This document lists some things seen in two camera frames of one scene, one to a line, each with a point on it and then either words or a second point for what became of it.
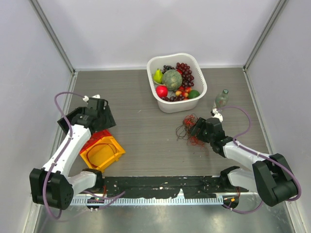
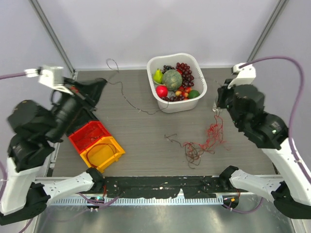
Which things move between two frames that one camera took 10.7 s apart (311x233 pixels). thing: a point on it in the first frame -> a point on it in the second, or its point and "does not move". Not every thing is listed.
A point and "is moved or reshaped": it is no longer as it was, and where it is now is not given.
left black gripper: x=110 y=122 -> x=92 y=90
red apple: x=162 y=91 does not move
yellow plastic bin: x=102 y=155 does not move
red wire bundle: x=183 y=132 is moved or reshaped
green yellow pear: x=158 y=76 does not move
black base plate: x=194 y=187 does not move
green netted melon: x=172 y=79 does not move
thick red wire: x=95 y=144 does not move
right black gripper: x=199 y=124 -> x=223 y=91
